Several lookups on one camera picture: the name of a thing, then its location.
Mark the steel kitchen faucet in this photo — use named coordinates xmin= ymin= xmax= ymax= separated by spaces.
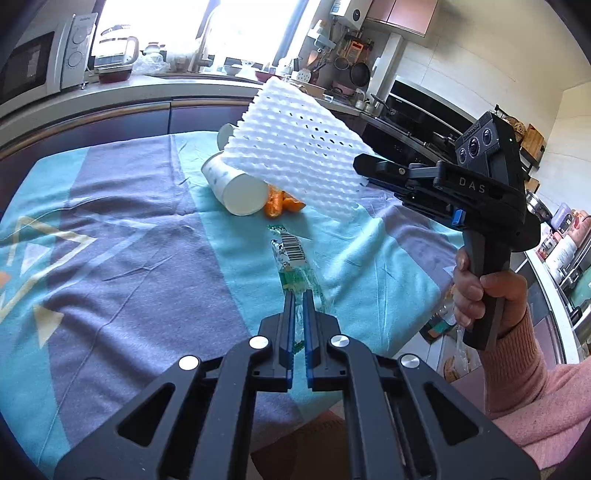
xmin=188 ymin=0 xmax=219 ymax=73

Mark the white water heater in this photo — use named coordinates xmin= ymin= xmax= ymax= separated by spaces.
xmin=329 ymin=0 xmax=372 ymax=31

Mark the red bowl on counter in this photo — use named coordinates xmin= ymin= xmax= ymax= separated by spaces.
xmin=254 ymin=70 xmax=276 ymax=83

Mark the white microwave oven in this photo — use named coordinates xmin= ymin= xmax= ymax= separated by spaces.
xmin=1 ymin=13 xmax=97 ymax=116

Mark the black hanging frying pan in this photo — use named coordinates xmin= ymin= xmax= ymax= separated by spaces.
xmin=349 ymin=62 xmax=370 ymax=88

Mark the orange peel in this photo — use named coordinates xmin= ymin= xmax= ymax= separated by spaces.
xmin=263 ymin=185 xmax=305 ymax=219

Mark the paper cup with tissue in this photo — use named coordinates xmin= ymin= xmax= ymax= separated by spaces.
xmin=201 ymin=151 xmax=269 ymax=216

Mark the white paper cup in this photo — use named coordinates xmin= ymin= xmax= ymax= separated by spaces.
xmin=216 ymin=123 xmax=238 ymax=151

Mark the white foam fruit net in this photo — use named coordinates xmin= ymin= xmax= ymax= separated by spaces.
xmin=221 ymin=78 xmax=374 ymax=221

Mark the glass electric kettle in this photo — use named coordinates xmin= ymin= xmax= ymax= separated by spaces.
xmin=93 ymin=24 xmax=139 ymax=69

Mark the dark red food container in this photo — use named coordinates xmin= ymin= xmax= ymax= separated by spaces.
xmin=97 ymin=66 xmax=132 ymax=84

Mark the teal and grey tablecloth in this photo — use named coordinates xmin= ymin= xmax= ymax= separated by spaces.
xmin=1 ymin=132 xmax=462 ymax=475

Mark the pink sweater forearm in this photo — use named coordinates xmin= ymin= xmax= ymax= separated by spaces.
xmin=479 ymin=314 xmax=590 ymax=470

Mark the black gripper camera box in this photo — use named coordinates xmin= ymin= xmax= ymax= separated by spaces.
xmin=455 ymin=111 xmax=525 ymax=192

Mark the clear green snack wrapper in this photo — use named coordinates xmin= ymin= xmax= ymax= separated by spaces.
xmin=267 ymin=224 xmax=332 ymax=353

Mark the black built-in oven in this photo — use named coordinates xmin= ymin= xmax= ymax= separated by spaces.
xmin=362 ymin=76 xmax=476 ymax=165

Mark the pink wall cabinet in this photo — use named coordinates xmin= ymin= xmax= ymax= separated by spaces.
xmin=366 ymin=0 xmax=439 ymax=37

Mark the person's right hand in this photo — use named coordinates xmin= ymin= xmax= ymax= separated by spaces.
xmin=453 ymin=247 xmax=529 ymax=336

